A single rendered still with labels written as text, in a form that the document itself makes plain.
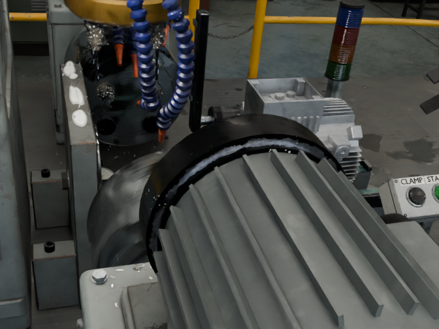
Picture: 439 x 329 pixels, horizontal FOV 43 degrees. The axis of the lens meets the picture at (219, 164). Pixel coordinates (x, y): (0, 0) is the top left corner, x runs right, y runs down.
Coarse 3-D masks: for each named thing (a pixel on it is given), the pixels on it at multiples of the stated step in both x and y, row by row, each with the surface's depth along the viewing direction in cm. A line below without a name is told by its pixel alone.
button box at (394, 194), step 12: (396, 180) 93; (408, 180) 94; (420, 180) 94; (432, 180) 95; (384, 192) 96; (396, 192) 93; (408, 192) 93; (432, 192) 94; (384, 204) 96; (396, 204) 93; (408, 204) 92; (432, 204) 93; (408, 216) 91; (420, 216) 92; (432, 216) 93
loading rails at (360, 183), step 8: (360, 168) 128; (368, 168) 127; (360, 176) 127; (368, 176) 128; (360, 184) 128; (360, 192) 119; (368, 192) 120; (376, 192) 120; (368, 200) 117; (376, 200) 118; (376, 208) 119
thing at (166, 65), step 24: (72, 48) 124; (168, 48) 125; (120, 72) 117; (168, 72) 120; (96, 96) 118; (120, 96) 119; (168, 96) 123; (96, 120) 121; (120, 120) 123; (144, 120) 124; (120, 144) 126
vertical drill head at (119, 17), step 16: (64, 0) 86; (80, 0) 81; (96, 0) 80; (112, 0) 80; (144, 0) 81; (160, 0) 82; (80, 16) 83; (96, 16) 81; (112, 16) 80; (128, 16) 81; (160, 16) 83; (96, 32) 85; (160, 32) 88; (96, 48) 86; (160, 48) 89; (96, 64) 88; (96, 80) 90
